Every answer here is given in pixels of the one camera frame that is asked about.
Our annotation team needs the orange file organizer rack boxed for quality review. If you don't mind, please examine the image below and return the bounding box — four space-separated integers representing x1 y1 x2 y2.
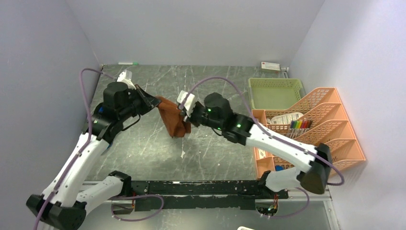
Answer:
264 87 366 171

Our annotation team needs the green plastic basket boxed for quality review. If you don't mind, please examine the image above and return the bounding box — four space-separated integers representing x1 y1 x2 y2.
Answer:
248 78 303 110

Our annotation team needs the coloured marker set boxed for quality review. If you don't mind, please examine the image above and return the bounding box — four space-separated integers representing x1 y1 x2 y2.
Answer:
290 120 313 129

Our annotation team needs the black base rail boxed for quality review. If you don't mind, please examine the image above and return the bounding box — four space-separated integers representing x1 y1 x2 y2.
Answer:
114 180 288 211

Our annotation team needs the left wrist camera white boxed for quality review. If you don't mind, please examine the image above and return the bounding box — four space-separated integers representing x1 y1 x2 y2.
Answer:
117 70 135 90

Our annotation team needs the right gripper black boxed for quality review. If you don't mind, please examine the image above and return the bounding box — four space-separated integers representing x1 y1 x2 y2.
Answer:
180 101 224 131

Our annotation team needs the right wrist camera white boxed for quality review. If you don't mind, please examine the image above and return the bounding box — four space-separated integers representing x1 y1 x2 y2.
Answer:
177 91 197 117

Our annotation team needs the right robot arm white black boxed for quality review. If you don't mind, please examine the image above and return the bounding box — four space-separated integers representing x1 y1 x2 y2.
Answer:
178 92 332 198

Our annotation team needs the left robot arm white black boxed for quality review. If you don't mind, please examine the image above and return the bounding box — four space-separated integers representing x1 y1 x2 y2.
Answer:
26 82 160 230

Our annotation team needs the brown towel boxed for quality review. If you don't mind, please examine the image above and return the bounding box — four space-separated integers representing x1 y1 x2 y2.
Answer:
156 96 191 138

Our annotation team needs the white green marker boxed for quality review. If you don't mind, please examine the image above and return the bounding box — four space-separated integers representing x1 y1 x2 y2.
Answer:
118 62 138 65

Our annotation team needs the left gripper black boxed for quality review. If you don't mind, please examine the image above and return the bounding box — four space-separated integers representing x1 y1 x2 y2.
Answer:
119 83 160 120

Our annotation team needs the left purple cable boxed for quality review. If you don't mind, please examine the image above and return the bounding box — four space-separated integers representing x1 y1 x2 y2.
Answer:
33 68 165 230

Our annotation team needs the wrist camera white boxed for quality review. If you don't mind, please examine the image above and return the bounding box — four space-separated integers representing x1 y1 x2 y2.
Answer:
177 91 197 117
117 70 135 90

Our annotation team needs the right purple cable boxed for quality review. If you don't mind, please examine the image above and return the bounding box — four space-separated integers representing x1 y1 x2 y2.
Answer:
179 76 345 219

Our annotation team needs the purple cable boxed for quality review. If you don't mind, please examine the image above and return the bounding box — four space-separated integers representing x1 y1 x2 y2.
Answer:
33 68 165 230
179 76 345 219

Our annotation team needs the white red box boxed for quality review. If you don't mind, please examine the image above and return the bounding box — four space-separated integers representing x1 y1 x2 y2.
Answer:
260 62 281 72

